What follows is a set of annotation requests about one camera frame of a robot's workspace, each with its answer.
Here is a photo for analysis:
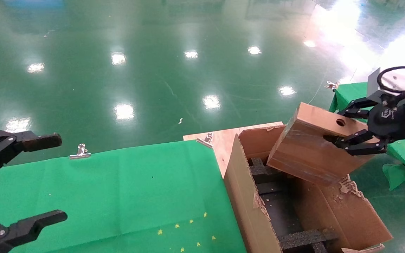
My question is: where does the black foam carton insert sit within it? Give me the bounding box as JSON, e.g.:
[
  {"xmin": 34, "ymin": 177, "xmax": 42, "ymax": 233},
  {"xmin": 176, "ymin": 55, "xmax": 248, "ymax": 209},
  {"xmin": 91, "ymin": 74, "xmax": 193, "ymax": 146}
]
[{"xmin": 248, "ymin": 157, "xmax": 340, "ymax": 253}]

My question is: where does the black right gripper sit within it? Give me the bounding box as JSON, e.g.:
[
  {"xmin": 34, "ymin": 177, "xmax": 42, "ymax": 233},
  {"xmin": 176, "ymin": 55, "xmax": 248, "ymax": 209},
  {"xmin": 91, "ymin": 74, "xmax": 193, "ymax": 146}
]
[{"xmin": 324, "ymin": 92, "xmax": 405, "ymax": 156}]

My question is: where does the large open cardboard carton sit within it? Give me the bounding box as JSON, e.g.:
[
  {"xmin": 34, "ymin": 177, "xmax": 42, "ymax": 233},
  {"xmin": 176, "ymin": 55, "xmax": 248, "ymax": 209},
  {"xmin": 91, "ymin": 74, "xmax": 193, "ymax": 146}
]
[{"xmin": 223, "ymin": 122, "xmax": 394, "ymax": 253}]

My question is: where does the large green tablecloth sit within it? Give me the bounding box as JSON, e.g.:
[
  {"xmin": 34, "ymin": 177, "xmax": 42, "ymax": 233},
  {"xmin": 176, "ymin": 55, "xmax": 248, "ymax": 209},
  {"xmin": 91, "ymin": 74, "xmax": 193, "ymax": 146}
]
[{"xmin": 0, "ymin": 140, "xmax": 247, "ymax": 253}]

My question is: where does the green tablecloth with yellow specks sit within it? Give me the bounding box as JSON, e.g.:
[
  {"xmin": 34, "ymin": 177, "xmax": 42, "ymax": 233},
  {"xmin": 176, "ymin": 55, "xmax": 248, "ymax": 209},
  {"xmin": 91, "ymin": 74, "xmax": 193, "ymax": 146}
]
[{"xmin": 329, "ymin": 81, "xmax": 405, "ymax": 192}]

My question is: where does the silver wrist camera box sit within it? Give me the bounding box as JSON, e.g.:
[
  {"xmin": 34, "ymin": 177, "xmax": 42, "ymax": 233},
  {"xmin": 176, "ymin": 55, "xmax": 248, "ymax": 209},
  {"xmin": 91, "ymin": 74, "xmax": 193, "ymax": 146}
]
[{"xmin": 367, "ymin": 68, "xmax": 405, "ymax": 103}]

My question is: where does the small brown cardboard box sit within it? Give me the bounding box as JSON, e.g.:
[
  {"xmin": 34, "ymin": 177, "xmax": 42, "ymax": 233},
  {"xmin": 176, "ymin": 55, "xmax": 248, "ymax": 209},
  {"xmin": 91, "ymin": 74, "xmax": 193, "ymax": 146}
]
[{"xmin": 266, "ymin": 102, "xmax": 381, "ymax": 187}]

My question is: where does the black camera cable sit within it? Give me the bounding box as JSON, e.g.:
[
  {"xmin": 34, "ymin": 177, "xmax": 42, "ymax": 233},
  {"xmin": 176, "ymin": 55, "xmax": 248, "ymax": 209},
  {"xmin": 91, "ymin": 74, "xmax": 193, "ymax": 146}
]
[{"xmin": 377, "ymin": 66, "xmax": 405, "ymax": 106}]

